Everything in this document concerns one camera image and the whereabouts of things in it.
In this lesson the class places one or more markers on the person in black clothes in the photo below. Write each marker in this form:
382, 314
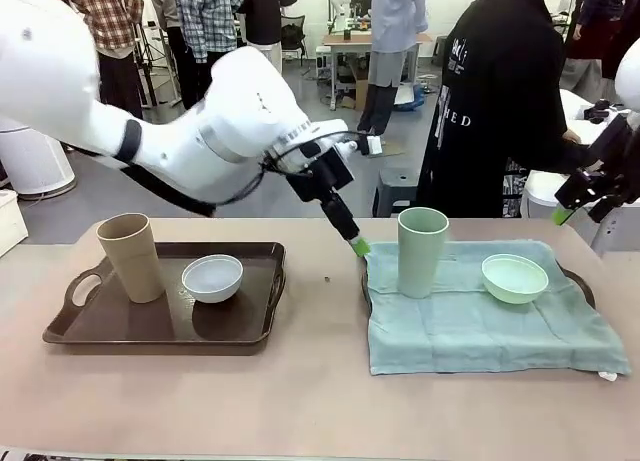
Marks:
500, 106

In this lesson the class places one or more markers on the white cylindrical air purifier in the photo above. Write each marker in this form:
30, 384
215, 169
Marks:
35, 161

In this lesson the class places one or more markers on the person in red plaid shirt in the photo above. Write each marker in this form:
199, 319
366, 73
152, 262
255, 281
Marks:
115, 21

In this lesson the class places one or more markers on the tall beige cup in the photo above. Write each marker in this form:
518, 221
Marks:
132, 261

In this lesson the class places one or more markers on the grey plastic stool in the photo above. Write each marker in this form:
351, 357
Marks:
397, 191

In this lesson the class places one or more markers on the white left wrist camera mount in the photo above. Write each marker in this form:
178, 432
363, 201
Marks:
370, 145

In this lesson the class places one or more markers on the black office chair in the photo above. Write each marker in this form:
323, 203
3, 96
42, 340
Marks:
292, 36

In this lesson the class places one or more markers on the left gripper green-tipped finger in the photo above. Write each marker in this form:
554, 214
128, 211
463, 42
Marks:
347, 216
336, 218

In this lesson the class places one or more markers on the white bowl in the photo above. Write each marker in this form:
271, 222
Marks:
212, 281

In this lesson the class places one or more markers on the person in dark red clothes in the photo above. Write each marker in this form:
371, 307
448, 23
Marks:
605, 21

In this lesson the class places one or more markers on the wood-topped background table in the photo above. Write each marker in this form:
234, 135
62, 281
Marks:
345, 40

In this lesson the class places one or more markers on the white storage box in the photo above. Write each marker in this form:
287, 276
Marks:
10, 221

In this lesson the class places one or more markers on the person in blue plaid shirt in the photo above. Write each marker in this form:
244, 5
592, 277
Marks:
210, 16

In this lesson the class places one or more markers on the person in light blue shirt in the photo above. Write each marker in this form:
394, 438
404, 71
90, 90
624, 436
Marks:
395, 31

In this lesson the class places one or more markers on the cardboard box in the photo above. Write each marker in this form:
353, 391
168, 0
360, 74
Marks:
357, 91

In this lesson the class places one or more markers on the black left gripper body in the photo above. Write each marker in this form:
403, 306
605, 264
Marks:
325, 173

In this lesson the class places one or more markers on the pale green bowl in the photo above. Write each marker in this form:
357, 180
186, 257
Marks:
515, 281

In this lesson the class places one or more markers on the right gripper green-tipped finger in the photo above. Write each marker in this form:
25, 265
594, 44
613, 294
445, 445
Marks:
607, 208
575, 191

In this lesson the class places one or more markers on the teal cloth mat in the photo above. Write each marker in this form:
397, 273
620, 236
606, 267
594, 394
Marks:
475, 331

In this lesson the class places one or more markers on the black stand pole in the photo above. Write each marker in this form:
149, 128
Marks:
575, 16

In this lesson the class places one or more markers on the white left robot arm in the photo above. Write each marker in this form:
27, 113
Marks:
225, 131

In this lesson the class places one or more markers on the tall pale green cup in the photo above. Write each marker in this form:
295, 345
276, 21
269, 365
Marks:
420, 261

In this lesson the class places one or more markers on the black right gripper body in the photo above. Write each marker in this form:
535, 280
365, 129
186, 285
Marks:
617, 151

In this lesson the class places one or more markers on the dark brown serving tray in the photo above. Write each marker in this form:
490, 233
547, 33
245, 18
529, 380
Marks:
582, 286
125, 331

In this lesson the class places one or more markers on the person in grey top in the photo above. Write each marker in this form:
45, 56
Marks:
167, 41

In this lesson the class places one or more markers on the person in black vest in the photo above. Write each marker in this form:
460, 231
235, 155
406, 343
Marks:
267, 11

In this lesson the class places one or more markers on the person's right hand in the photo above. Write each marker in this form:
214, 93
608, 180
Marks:
571, 135

